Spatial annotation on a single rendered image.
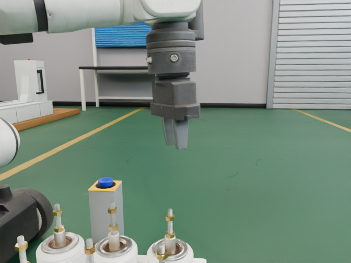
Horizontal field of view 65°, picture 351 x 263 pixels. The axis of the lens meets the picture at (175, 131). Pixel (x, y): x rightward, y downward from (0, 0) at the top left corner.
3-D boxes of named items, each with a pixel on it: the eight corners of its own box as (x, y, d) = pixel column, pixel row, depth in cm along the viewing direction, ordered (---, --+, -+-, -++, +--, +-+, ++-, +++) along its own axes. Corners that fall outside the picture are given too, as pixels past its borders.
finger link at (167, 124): (178, 143, 55) (177, 112, 54) (165, 146, 54) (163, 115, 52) (174, 142, 57) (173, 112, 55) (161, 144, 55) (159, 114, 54)
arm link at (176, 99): (214, 115, 49) (213, 46, 47) (168, 123, 44) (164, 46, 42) (176, 109, 60) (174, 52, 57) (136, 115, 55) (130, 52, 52)
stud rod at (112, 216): (112, 237, 57) (110, 203, 55) (110, 235, 57) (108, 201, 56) (116, 236, 57) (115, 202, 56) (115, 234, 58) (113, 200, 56)
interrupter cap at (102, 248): (139, 248, 58) (139, 244, 57) (107, 264, 53) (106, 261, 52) (120, 233, 63) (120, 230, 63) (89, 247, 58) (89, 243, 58)
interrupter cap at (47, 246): (85, 237, 62) (85, 234, 61) (65, 258, 54) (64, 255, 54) (56, 232, 63) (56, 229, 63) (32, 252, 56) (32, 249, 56)
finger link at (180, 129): (173, 150, 51) (171, 117, 50) (187, 146, 53) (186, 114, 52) (177, 151, 50) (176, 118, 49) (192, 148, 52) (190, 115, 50)
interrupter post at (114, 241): (122, 247, 58) (121, 233, 57) (112, 252, 56) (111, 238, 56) (116, 242, 59) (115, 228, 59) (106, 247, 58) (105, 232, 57)
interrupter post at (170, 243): (175, 254, 56) (175, 239, 55) (163, 254, 56) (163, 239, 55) (176, 247, 58) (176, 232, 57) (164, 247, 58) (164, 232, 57)
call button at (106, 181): (95, 189, 72) (95, 181, 72) (101, 183, 76) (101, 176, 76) (110, 189, 72) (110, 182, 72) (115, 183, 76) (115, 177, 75)
